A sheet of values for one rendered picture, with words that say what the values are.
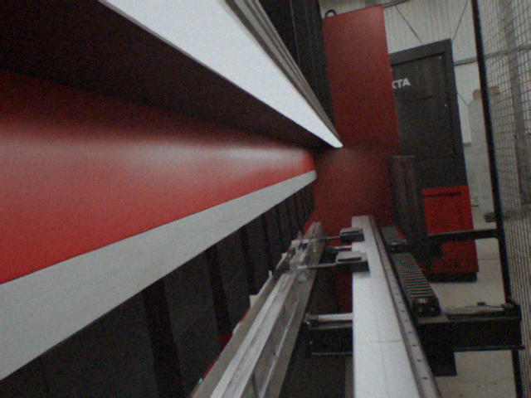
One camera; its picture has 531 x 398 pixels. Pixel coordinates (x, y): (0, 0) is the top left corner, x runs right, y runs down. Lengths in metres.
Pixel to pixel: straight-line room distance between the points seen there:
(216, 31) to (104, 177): 0.25
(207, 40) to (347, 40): 2.62
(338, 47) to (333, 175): 0.84
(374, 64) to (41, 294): 2.61
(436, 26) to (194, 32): 9.03
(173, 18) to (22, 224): 0.21
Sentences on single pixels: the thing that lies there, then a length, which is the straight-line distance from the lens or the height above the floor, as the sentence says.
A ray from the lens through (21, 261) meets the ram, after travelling 0.35.
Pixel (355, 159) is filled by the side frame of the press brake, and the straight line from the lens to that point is 2.75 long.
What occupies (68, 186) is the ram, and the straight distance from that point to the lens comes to 0.40.
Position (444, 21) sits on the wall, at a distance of 9.27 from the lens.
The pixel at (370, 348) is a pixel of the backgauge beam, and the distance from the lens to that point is 0.89.
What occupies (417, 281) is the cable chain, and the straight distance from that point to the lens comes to 1.10.
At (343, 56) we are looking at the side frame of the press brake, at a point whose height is 2.03.
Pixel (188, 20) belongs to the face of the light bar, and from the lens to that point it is 0.21.
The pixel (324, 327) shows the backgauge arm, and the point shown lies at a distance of 1.38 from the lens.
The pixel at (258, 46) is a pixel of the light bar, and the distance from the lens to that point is 0.27.
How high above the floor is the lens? 1.38
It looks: 4 degrees down
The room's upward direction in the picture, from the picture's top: 9 degrees counter-clockwise
